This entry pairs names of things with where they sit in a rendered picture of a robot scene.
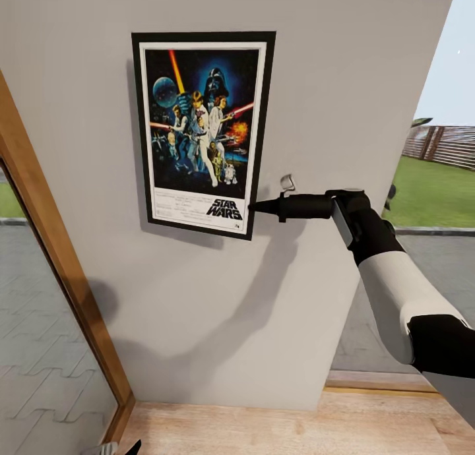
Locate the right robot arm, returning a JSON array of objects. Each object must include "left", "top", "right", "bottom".
[{"left": 247, "top": 173, "right": 475, "bottom": 430}]

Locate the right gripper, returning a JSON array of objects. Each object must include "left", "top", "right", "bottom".
[{"left": 247, "top": 191, "right": 314, "bottom": 223}]

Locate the poster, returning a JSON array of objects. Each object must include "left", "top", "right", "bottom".
[{"left": 131, "top": 31, "right": 276, "bottom": 241}]

